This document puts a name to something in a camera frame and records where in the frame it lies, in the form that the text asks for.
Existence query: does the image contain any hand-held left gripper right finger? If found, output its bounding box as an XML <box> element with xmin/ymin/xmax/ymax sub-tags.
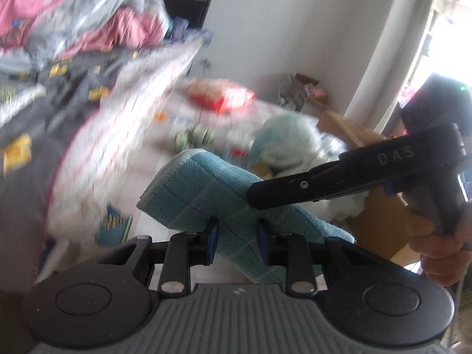
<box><xmin>257</xmin><ymin>219</ymin><xmax>373</xmax><ymax>298</ymax></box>

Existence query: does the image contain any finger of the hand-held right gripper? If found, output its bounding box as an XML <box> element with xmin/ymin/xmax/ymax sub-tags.
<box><xmin>248</xmin><ymin>162</ymin><xmax>384</xmax><ymax>211</ymax></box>

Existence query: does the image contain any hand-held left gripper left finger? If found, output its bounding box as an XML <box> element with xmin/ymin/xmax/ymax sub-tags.
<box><xmin>98</xmin><ymin>217</ymin><xmax>221</xmax><ymax>298</ymax></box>

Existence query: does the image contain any teal checked towel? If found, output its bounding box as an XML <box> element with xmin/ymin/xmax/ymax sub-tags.
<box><xmin>136</xmin><ymin>149</ymin><xmax>356</xmax><ymax>284</ymax></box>

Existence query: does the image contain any large brown cardboard box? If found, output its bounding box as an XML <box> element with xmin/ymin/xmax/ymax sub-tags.
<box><xmin>317</xmin><ymin>110</ymin><xmax>428</xmax><ymax>270</ymax></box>

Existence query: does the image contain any green scrunchie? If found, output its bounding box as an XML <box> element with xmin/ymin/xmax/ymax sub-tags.
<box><xmin>173</xmin><ymin>123</ymin><xmax>216</xmax><ymax>152</ymax></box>

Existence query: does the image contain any person's right hand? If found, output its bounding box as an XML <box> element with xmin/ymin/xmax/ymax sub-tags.
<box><xmin>407</xmin><ymin>201</ymin><xmax>472</xmax><ymax>285</ymax></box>

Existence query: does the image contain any white plastic bag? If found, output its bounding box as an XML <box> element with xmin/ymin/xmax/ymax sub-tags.
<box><xmin>247</xmin><ymin>114</ymin><xmax>369</xmax><ymax>222</ymax></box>

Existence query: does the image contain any red wet wipes pack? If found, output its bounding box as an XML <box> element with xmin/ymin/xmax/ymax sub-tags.
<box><xmin>188</xmin><ymin>79</ymin><xmax>257</xmax><ymax>113</ymax></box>

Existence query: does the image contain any purple cloth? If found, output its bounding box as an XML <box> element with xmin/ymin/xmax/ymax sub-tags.
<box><xmin>166</xmin><ymin>17</ymin><xmax>214</xmax><ymax>45</ymax></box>

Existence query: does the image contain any black headboard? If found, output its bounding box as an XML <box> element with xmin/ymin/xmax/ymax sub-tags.
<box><xmin>158</xmin><ymin>0</ymin><xmax>215</xmax><ymax>32</ymax></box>

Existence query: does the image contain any grey bed sheet yellow print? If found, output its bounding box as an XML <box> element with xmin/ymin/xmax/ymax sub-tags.
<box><xmin>0</xmin><ymin>40</ymin><xmax>148</xmax><ymax>296</ymax></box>

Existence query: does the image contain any pink and grey quilt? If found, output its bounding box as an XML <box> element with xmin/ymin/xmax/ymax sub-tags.
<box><xmin>0</xmin><ymin>0</ymin><xmax>174</xmax><ymax>74</ymax></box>

